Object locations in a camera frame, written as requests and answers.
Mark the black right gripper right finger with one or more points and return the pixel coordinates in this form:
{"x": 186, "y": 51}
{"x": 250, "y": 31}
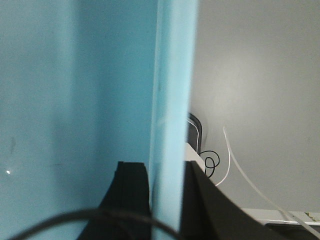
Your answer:
{"x": 207, "y": 214}

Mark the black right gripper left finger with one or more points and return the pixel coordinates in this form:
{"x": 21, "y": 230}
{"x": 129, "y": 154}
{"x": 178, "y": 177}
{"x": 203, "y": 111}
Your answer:
{"x": 128, "y": 191}

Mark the light blue plastic box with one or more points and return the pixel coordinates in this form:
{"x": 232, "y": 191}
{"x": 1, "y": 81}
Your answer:
{"x": 85, "y": 84}

